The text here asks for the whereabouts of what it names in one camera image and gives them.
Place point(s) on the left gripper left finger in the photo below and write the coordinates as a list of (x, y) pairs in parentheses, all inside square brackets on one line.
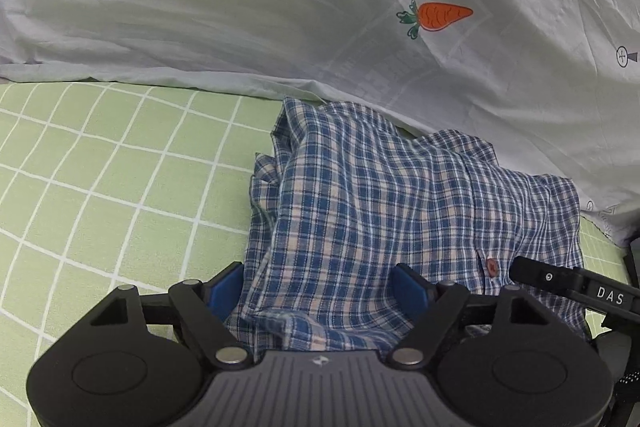
[(222, 293)]

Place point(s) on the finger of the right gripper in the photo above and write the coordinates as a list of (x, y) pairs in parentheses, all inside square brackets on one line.
[(559, 281)]

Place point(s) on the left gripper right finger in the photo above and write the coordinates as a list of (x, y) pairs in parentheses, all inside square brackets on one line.
[(413, 294)]

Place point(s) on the blue plaid shirt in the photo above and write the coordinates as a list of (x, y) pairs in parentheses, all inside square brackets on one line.
[(344, 197)]

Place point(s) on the carrot print grey sheet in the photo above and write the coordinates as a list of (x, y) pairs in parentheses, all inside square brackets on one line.
[(553, 84)]

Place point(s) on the green grid tablecloth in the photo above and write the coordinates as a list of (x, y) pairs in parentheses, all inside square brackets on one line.
[(110, 195)]

